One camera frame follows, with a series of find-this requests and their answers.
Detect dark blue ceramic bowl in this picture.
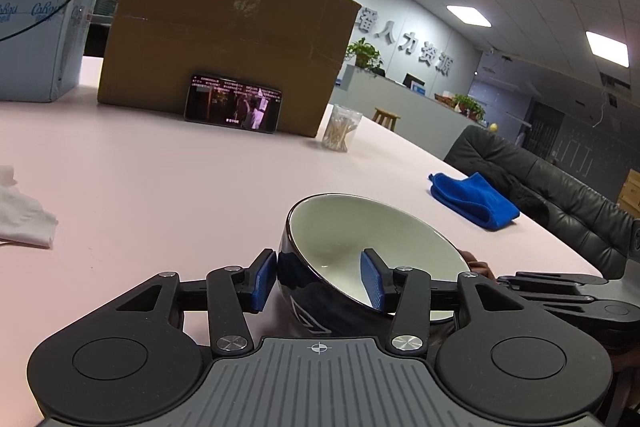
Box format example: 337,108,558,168
278,193,469,338

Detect brown cleaning cloth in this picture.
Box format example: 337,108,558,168
459,251,496,281

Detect black leather sofa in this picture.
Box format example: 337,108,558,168
445,126,639,280

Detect blue folded cloth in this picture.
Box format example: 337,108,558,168
428,172,520,232

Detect wooden stool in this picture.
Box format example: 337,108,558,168
372,107,400,132

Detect clear cotton swab container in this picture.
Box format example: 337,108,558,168
321,105,362,153

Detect grey reception counter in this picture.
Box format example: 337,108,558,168
330,65,484,159

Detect smartphone playing video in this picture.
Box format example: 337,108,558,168
183,75,282,133

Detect green potted plant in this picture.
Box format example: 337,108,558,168
345,38,385,76
454,94,485,122

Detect computer monitor on counter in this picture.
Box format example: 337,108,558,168
402,74,425,95

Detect white crumpled cloth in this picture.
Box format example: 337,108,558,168
0,166,58,249

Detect large brown cardboard box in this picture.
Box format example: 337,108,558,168
98,0,360,136

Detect light blue cardboard box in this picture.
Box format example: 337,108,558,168
1,0,96,103

